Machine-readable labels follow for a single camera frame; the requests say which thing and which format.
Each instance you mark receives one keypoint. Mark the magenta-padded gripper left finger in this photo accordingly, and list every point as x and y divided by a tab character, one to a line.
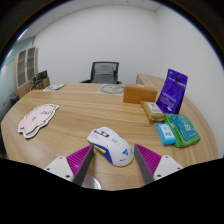
79	160

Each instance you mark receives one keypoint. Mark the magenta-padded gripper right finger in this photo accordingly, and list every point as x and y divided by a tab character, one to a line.
149	159

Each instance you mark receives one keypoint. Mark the white blue yellow computer mouse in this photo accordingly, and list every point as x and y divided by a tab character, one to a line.
113	145

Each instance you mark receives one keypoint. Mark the pink pig-shaped mouse pad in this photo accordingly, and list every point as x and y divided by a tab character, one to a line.
36	119

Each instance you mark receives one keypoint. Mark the white round disc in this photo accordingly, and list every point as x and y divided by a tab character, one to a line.
91	183

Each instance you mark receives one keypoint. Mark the blue wipes pack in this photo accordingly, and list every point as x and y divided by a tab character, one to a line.
165	134

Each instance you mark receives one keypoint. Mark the green pouch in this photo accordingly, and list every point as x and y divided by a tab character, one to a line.
182	142

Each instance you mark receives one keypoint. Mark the tan packet with white label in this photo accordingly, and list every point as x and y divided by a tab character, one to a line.
152	112

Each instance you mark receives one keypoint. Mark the teal flat pack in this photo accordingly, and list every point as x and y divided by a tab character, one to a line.
185	127

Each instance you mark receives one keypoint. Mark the brown wooden box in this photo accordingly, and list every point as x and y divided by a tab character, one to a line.
139	94

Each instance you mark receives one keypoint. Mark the purple stand-up pouch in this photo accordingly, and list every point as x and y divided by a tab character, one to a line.
173	91

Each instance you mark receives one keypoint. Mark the white sticker sheet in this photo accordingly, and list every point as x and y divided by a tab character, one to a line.
54	87

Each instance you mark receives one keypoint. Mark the wooden side desk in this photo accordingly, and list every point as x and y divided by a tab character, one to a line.
150	80

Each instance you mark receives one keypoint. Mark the dark stacked boxes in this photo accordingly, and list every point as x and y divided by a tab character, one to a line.
41	81

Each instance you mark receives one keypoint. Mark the black mesh office chair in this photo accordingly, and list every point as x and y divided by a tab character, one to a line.
104	73

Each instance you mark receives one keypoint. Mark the wooden shelf unit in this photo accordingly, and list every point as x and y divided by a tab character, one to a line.
23	71

